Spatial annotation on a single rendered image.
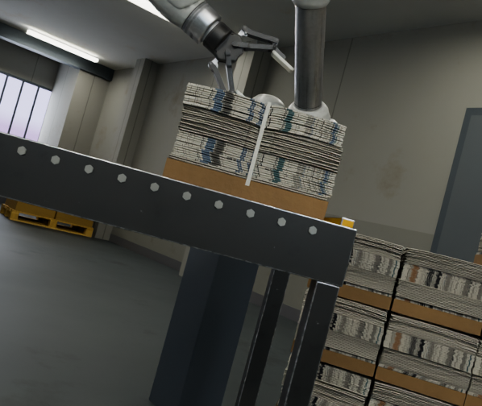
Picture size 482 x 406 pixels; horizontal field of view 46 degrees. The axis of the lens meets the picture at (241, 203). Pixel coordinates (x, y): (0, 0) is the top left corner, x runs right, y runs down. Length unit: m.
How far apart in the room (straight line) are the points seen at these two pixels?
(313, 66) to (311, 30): 0.13
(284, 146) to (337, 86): 4.77
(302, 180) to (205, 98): 0.28
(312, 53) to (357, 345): 0.99
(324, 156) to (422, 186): 3.74
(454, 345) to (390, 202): 3.25
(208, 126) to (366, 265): 0.91
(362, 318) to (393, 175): 3.32
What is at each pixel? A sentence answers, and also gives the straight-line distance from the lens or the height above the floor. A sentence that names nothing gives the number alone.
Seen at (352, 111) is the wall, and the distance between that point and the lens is 5.75.
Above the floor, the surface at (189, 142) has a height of 0.90.
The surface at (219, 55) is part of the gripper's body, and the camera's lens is 1.44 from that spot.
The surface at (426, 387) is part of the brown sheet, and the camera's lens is 2.01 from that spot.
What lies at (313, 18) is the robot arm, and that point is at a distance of 1.93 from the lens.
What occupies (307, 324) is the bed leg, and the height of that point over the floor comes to 0.59.
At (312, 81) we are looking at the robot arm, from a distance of 2.02.
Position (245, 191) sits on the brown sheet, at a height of 0.82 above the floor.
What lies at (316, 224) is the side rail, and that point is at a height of 0.79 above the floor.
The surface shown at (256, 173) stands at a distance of 1.27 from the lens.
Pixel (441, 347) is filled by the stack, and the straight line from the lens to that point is 1.99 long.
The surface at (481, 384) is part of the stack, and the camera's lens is 2.04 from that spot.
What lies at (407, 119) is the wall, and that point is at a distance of 5.31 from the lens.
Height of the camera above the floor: 0.74
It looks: 2 degrees up
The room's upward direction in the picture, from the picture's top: 15 degrees clockwise
